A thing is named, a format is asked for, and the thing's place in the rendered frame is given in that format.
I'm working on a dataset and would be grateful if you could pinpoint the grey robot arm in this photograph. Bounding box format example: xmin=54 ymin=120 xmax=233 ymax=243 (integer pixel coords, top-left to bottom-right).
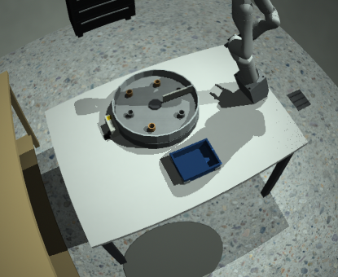
xmin=228 ymin=0 xmax=280 ymax=83

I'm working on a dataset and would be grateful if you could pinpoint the blue open crate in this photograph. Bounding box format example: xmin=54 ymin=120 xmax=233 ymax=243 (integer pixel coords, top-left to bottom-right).
xmin=170 ymin=138 xmax=221 ymax=184

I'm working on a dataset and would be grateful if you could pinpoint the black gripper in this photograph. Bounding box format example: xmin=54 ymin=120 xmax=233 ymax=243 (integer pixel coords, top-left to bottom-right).
xmin=224 ymin=28 xmax=261 ymax=48

